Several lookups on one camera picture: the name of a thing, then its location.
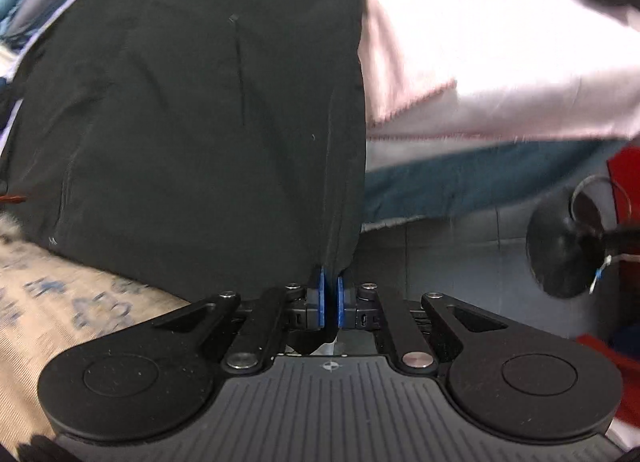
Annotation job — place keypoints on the teal blue cloth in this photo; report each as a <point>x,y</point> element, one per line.
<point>450,182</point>

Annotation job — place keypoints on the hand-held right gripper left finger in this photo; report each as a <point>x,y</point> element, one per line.
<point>320,304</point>

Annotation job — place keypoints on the purple floral bed sheet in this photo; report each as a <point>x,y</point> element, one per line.
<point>475,67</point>

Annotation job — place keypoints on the red object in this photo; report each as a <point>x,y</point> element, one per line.
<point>622,182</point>

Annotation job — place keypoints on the black pants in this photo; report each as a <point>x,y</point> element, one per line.
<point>200,142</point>

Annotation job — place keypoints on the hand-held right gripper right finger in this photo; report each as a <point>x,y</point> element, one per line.
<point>341,307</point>

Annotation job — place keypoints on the beige printed cloth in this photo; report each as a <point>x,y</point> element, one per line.
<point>45,302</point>

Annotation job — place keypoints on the black round object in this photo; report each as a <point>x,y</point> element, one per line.
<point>560,252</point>

